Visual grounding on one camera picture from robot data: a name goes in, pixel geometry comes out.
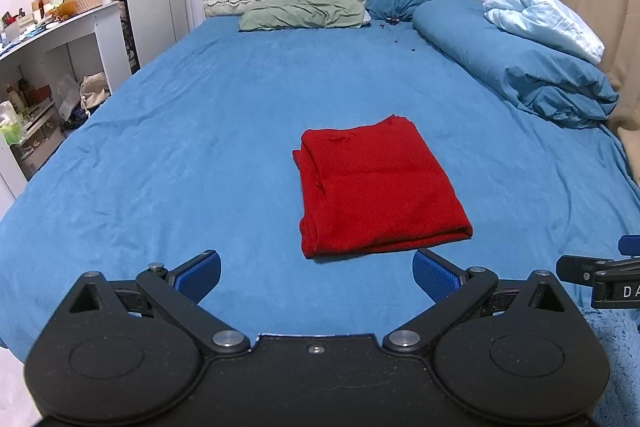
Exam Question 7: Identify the blue duvet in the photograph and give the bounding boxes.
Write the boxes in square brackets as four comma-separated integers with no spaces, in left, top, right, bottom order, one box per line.
[412,0,620,130]

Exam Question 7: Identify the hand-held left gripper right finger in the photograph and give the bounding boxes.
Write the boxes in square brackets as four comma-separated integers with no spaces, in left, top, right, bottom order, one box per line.
[382,248,575,358]

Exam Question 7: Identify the fluffy blue cloth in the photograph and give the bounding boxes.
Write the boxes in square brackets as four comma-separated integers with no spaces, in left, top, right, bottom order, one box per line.
[582,306,640,427]

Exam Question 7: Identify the red knitted sweater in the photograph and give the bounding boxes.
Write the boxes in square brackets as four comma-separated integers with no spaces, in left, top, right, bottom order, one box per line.
[292,114,474,260]

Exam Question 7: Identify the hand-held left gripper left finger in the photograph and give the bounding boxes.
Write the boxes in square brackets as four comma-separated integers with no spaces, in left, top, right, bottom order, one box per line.
[66,249,251,355]

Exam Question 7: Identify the light blue blanket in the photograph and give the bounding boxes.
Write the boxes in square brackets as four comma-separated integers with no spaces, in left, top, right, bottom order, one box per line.
[482,0,605,66]

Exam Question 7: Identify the green pillow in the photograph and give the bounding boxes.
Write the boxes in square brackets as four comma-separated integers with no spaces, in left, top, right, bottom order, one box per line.
[239,0,369,32]

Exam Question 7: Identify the white shelf desk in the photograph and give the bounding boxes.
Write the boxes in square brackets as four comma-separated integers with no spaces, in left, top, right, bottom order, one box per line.
[0,1,134,198]

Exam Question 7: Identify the green packet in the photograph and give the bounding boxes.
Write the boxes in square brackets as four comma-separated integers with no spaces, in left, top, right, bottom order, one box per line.
[0,101,25,146]

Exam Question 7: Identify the beige cloth bag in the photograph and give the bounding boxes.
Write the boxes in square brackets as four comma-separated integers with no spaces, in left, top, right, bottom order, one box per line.
[80,73,112,110]

